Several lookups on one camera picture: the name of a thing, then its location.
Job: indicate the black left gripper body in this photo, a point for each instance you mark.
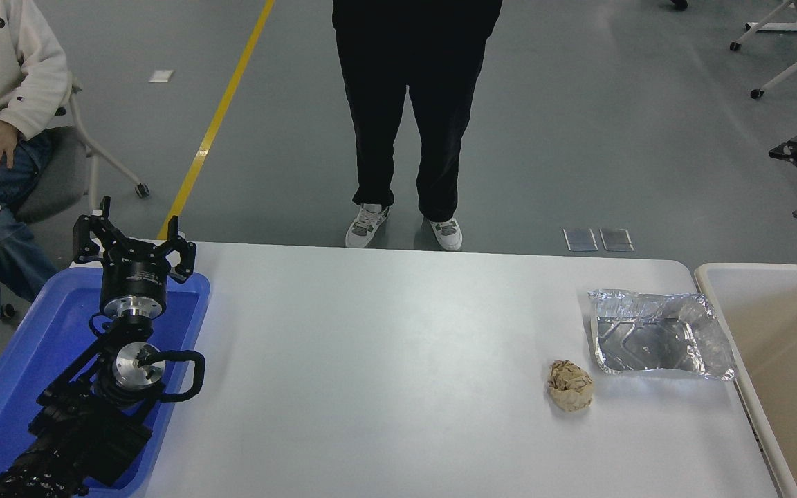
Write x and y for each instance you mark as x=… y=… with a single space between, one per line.
x=134 y=278

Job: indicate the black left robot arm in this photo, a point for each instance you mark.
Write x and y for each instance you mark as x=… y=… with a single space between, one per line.
x=84 y=436

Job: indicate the grey office chair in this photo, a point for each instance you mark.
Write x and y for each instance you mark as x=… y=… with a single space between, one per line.
x=59 y=173

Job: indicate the white wheeled chair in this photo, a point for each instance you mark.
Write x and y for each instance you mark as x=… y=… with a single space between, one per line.
x=796 y=66

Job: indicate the blue plastic tray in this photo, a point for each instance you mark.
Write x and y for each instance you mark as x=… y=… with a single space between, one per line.
x=39 y=332

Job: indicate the large pale bin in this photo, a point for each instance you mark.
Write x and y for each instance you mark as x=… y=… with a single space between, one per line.
x=786 y=346

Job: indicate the white paper scrap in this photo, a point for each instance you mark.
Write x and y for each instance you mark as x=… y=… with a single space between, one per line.
x=160 y=75

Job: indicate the seated person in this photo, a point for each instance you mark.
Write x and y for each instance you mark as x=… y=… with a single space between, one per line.
x=4 y=69

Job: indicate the silver foil tray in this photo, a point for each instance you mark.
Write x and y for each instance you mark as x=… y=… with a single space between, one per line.
x=647 y=339

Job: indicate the clear floor plate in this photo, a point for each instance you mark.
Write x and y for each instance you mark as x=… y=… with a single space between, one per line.
x=580 y=239
x=616 y=239

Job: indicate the standing person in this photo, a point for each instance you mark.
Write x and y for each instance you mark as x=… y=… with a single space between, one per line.
x=378 y=104

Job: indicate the crumpled tan paper ball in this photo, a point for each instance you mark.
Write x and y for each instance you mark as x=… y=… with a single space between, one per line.
x=570 y=386

